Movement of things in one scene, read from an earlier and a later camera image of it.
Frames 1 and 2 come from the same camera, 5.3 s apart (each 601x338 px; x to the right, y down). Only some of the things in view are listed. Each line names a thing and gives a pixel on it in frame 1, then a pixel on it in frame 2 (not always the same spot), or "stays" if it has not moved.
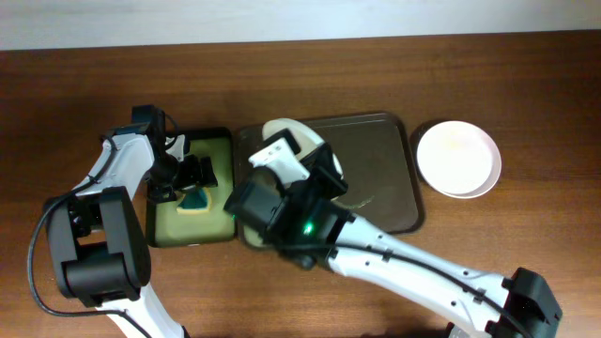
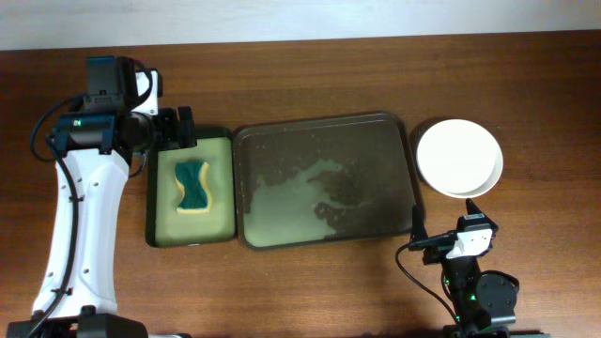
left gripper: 193,171 -> 174,126
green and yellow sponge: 196,201 stays
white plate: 305,138 -> 459,158
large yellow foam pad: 217,227 stays
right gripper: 321,174 -> 438,248
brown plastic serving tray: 377,168 stays
